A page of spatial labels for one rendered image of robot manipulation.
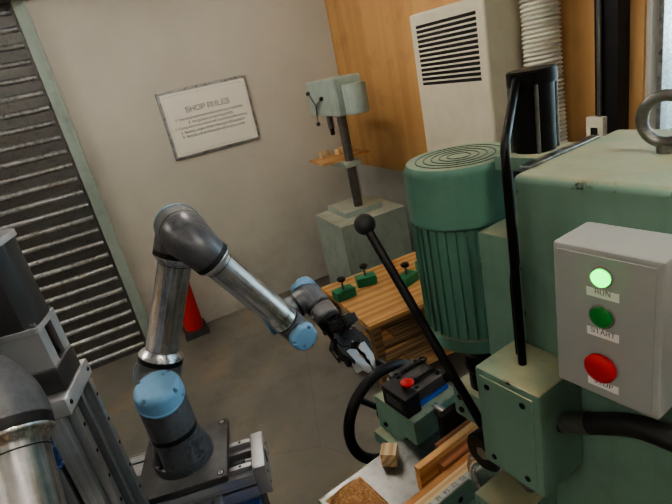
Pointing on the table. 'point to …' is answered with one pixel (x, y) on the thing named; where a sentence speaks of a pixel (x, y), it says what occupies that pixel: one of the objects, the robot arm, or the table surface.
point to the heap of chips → (356, 494)
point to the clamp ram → (447, 418)
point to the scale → (450, 489)
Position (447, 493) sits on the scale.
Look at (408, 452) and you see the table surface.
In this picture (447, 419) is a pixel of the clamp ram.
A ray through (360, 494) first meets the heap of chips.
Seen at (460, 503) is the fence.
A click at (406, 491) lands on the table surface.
